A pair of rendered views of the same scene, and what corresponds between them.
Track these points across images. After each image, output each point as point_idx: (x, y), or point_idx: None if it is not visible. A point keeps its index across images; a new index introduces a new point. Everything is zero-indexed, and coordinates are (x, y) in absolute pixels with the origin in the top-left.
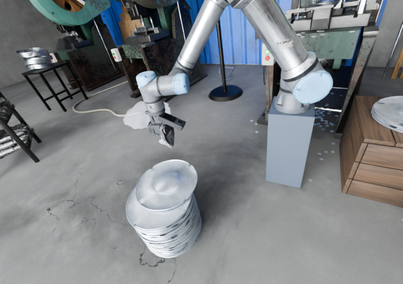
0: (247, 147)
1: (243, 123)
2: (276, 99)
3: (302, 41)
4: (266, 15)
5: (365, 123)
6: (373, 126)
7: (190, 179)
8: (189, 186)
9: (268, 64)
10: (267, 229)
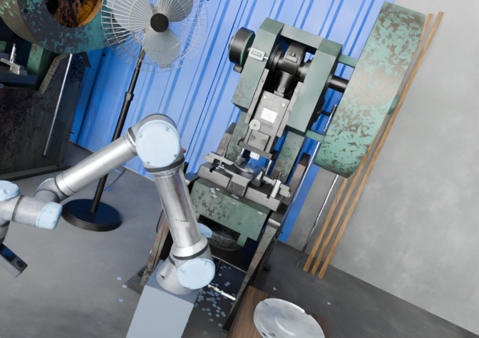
0: (98, 324)
1: (105, 279)
2: (160, 267)
3: (214, 198)
4: (172, 193)
5: (244, 324)
6: (249, 329)
7: None
8: None
9: None
10: None
